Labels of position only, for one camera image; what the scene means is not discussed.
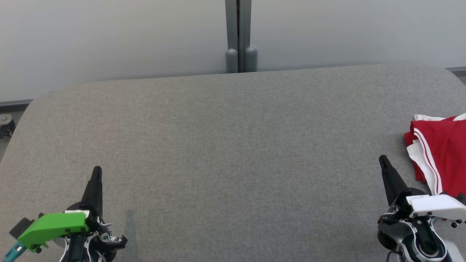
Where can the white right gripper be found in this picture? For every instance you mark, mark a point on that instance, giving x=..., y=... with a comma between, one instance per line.
x=440, y=206

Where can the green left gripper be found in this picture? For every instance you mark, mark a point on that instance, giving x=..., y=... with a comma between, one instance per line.
x=51, y=227

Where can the red basketball jersey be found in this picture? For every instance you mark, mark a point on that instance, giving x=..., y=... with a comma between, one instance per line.
x=447, y=153

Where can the black caster wheel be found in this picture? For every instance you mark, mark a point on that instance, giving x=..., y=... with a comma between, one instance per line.
x=6, y=125

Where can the dark grey baseboard strip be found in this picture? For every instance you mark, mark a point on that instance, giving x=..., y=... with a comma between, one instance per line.
x=457, y=71
x=14, y=105

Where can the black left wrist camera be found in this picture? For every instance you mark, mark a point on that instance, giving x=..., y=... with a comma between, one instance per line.
x=22, y=227

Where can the grey cylindrical post cap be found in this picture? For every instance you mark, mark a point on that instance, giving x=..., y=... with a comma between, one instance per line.
x=232, y=62
x=251, y=60

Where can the grey partition post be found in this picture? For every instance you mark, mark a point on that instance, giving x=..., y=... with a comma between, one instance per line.
x=238, y=25

